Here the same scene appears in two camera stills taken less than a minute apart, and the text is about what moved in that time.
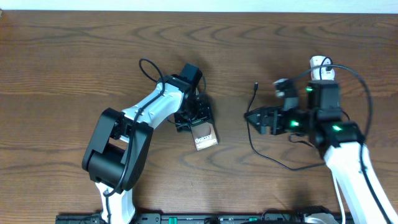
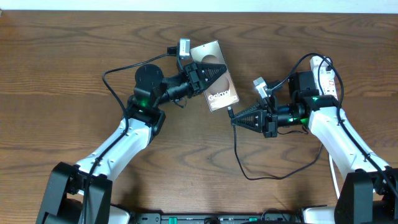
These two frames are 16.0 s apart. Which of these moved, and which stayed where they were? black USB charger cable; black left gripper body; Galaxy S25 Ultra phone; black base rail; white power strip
Moved: black left gripper body; black USB charger cable; Galaxy S25 Ultra phone
Stayed: black base rail; white power strip
